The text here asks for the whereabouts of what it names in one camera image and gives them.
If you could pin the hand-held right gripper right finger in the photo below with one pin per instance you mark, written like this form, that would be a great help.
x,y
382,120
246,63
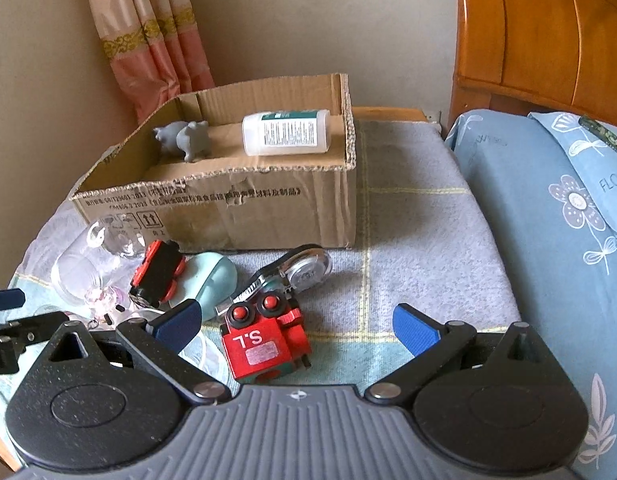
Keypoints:
x,y
413,327

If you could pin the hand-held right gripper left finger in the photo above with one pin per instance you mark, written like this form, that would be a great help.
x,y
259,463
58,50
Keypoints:
x,y
181,317

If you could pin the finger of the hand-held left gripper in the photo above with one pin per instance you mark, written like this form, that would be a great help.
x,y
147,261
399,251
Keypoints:
x,y
33,330
6,299

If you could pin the clear jar with red lid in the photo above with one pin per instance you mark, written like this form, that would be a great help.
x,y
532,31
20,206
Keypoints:
x,y
81,277

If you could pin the small red toy car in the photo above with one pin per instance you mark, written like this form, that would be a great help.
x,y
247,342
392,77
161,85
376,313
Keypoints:
x,y
258,345

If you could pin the brown cardboard box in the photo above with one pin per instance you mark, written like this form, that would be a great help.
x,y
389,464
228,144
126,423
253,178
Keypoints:
x,y
238,215

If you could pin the light teal oval case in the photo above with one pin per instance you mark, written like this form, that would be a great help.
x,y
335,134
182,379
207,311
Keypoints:
x,y
213,275

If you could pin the black toy train red wheels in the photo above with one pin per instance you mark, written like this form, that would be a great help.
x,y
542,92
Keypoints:
x,y
156,270

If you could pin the clear plastic bag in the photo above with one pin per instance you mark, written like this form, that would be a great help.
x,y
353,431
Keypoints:
x,y
48,240

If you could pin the clear plastic piece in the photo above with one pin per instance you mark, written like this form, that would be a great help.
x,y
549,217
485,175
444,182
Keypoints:
x,y
113,237

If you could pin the grey plaid blanket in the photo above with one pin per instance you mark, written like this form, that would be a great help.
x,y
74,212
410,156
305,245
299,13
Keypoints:
x,y
413,220

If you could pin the blue floral pillow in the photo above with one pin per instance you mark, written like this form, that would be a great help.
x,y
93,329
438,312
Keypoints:
x,y
513,210
588,185

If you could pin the grey hippo toy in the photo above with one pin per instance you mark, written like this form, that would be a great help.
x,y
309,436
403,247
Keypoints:
x,y
191,140

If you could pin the white bottle with green label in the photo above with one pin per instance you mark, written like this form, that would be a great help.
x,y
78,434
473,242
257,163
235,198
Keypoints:
x,y
283,132

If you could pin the dark green patterned strip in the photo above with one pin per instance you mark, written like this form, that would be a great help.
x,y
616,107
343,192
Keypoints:
x,y
606,135

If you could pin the pink and beige curtain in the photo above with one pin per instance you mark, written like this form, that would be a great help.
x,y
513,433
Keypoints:
x,y
138,35

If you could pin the wooden headboard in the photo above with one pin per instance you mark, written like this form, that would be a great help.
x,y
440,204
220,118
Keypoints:
x,y
538,25

